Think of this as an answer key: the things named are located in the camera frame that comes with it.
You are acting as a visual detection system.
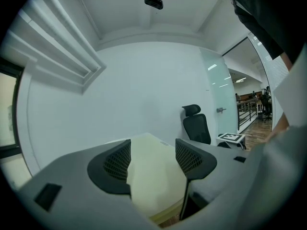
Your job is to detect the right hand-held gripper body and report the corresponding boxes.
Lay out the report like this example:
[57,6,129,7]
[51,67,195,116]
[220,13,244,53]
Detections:
[216,132,247,151]

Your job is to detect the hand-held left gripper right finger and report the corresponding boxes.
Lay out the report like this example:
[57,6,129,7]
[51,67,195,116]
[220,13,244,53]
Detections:
[175,138,261,221]

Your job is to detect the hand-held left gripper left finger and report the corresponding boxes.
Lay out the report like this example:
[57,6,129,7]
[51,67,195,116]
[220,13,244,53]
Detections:
[18,139,159,230]

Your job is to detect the pale yellow board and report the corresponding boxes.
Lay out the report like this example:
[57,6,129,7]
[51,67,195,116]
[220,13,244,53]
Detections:
[126,132,188,225]

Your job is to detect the person's right forearm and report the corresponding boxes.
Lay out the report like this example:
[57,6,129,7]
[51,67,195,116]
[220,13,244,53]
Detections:
[264,53,295,144]

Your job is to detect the black metal railing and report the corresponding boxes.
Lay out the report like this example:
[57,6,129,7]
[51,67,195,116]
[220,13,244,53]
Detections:
[237,99,259,131]

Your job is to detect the black mesh headrest office chair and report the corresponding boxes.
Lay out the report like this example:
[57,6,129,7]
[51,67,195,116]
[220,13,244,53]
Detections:
[181,104,232,150]

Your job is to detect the frosted glass door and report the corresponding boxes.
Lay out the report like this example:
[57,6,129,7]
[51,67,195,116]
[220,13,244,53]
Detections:
[200,47,238,140]

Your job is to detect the black framed window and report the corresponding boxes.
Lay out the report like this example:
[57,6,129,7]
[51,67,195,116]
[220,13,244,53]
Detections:
[0,57,25,159]

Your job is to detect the person's black shirt torso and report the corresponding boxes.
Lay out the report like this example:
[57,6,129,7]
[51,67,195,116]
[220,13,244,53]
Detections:
[222,0,307,65]

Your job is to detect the black head camera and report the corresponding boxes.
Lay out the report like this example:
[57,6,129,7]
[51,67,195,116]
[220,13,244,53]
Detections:
[144,0,165,10]

